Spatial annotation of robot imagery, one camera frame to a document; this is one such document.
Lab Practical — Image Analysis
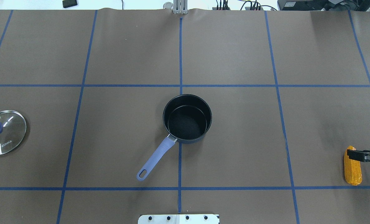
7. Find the blue saucepan with handle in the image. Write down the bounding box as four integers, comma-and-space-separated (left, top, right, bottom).
136, 94, 212, 181

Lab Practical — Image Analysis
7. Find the small black device on table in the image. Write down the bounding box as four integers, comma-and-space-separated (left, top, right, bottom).
62, 0, 78, 9

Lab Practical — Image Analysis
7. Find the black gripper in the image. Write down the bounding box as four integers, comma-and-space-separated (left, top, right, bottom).
347, 149, 370, 162

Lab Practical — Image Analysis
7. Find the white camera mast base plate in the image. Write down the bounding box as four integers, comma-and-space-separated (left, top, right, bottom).
138, 214, 220, 224

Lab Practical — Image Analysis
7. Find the glass lid with blue knob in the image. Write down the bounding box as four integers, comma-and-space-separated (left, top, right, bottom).
0, 110, 27, 155

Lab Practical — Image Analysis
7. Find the brown table mat with grid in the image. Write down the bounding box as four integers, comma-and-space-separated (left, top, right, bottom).
0, 8, 370, 224

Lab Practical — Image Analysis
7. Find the yellow corn cob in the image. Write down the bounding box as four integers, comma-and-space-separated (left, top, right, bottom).
343, 146, 363, 186

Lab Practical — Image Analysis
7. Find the aluminium frame post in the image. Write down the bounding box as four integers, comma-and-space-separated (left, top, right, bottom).
173, 0, 189, 14

